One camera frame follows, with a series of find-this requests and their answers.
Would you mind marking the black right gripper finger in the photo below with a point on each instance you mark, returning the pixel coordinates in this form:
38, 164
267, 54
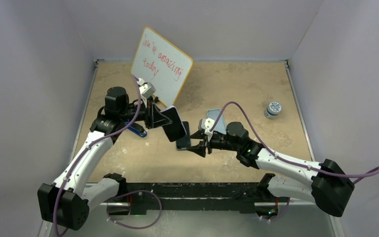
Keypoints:
200, 134
199, 149

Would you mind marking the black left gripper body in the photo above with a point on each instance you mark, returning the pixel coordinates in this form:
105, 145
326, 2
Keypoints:
144, 113

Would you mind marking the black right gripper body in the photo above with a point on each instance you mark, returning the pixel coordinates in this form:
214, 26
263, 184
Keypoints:
219, 141

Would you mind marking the black smartphone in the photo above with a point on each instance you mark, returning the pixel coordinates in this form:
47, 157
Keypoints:
184, 142

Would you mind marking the light blue phone case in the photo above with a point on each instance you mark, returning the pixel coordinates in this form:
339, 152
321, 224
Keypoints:
221, 125

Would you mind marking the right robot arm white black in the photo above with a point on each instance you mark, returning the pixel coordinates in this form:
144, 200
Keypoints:
323, 184

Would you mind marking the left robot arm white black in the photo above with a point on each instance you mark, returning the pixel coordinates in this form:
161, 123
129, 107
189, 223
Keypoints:
68, 200

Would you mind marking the yellow framed whiteboard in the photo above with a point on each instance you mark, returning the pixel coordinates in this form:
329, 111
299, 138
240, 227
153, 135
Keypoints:
162, 64

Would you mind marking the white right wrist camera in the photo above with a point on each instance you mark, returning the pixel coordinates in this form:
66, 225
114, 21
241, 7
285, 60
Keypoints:
205, 126

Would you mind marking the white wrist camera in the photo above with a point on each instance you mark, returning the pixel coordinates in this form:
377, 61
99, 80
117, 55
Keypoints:
205, 126
146, 88

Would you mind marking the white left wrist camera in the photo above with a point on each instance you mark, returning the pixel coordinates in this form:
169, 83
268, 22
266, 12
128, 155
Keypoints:
146, 88

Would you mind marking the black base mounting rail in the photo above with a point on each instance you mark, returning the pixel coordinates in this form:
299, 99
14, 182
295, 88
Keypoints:
243, 197

